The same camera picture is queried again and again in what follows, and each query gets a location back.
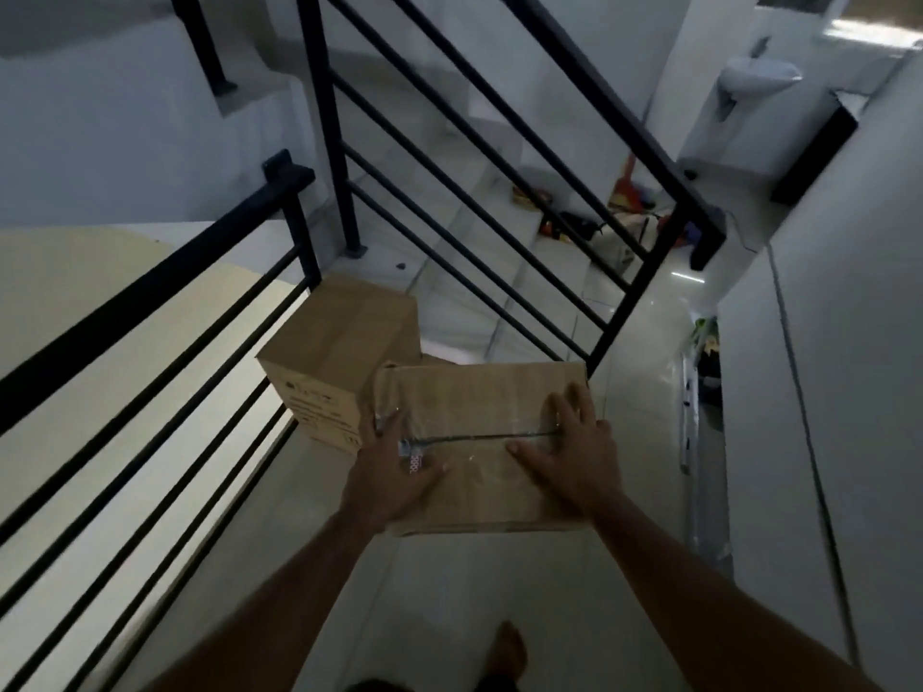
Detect green plastic item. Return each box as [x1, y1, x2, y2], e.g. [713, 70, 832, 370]
[691, 316, 722, 361]

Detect black vertical-bar stair railing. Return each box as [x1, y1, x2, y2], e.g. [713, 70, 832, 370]
[165, 0, 728, 380]

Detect person's left hand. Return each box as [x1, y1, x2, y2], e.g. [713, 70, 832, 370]
[338, 407, 453, 534]

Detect small taped cardboard parcel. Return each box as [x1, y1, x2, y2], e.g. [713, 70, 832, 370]
[373, 360, 598, 538]

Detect white wall sink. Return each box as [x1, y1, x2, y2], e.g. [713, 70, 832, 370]
[717, 35, 803, 123]

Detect cardboard box with black print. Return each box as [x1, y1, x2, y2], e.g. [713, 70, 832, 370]
[256, 274, 423, 455]

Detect person's right forearm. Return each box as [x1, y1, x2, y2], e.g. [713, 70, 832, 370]
[587, 489, 885, 692]

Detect black low cabinet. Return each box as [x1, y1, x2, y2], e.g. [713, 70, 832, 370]
[769, 89, 863, 207]

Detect person's right hand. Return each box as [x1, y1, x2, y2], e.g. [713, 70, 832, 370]
[504, 381, 624, 520]

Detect brown and black bundle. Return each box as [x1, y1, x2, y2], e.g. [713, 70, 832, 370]
[511, 154, 697, 275]

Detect person's right foot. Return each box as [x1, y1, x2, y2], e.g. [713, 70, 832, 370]
[493, 620, 528, 679]

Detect black trousers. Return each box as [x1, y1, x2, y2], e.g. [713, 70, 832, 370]
[345, 669, 520, 692]

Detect person's left forearm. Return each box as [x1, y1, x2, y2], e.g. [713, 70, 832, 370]
[143, 507, 376, 692]

